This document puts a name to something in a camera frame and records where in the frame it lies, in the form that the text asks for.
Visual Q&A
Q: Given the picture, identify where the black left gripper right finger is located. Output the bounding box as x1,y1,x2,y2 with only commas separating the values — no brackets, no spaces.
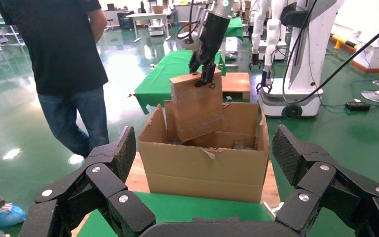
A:
271,124,379,237

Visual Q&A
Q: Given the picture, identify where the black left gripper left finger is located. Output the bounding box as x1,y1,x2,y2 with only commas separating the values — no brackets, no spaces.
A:
19,125,156,237

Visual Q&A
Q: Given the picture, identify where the white table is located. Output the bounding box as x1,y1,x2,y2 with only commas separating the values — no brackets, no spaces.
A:
125,12,172,43

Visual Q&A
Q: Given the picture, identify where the long black cable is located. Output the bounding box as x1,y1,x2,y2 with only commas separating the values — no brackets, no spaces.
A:
281,0,379,105

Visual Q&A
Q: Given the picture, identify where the blue shoe cover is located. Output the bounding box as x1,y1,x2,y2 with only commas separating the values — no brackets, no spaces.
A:
0,202,27,229

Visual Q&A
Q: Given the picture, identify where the person in black tee jeans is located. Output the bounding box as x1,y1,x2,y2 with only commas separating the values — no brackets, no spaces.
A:
0,0,110,158

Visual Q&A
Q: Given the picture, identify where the large open cardboard carton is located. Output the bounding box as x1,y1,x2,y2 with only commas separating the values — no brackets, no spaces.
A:
138,99,271,204

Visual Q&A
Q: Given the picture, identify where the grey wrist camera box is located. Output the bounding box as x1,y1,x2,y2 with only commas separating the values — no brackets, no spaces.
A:
196,4,210,32

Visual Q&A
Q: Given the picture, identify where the white metal shelf rack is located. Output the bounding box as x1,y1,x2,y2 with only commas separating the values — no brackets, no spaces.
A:
0,6,25,56

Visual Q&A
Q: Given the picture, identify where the white wheeled robot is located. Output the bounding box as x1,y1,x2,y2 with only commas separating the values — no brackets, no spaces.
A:
258,0,345,119

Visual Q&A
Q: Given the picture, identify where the yellow floor barrier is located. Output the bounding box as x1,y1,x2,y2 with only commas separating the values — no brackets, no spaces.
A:
330,33,352,50

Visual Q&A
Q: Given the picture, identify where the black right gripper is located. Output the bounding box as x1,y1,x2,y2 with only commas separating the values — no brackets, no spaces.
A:
188,12,231,89

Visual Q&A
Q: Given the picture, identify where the black camera cable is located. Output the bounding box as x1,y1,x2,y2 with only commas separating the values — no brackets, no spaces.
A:
176,0,203,45

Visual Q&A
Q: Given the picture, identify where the green tablecloth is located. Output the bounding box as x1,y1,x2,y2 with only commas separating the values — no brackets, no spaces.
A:
133,49,227,115
225,18,244,41

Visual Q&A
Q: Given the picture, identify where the white metal table frame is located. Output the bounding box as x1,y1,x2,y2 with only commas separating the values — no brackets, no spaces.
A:
220,38,240,69

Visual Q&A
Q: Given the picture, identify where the small cardboard box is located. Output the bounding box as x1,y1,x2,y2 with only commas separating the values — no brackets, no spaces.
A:
169,69,225,143

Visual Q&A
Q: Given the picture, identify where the black power adapter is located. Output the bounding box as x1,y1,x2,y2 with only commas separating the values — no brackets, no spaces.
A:
345,101,372,112

